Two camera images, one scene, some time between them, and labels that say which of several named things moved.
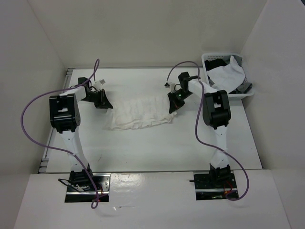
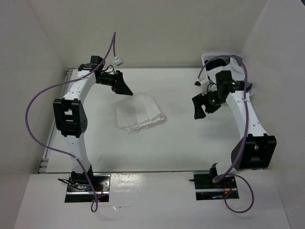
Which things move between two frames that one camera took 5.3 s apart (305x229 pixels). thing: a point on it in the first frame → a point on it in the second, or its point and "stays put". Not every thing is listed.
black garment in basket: (214, 63) stays put
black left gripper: (103, 102) → (121, 88)
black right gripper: (175, 104) → (199, 100)
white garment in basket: (227, 77) stays put
